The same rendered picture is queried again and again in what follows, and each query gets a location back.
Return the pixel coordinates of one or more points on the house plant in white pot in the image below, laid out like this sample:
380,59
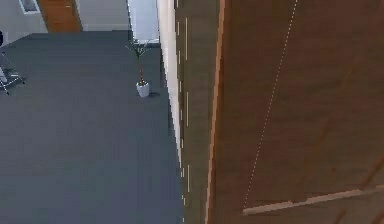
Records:
143,88

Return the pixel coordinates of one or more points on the brown wooden room door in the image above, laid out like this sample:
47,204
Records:
283,110

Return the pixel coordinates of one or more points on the orange wooden room door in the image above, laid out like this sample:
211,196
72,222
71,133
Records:
60,15

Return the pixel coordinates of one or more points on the white framed wall picture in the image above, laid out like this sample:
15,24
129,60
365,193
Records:
28,5

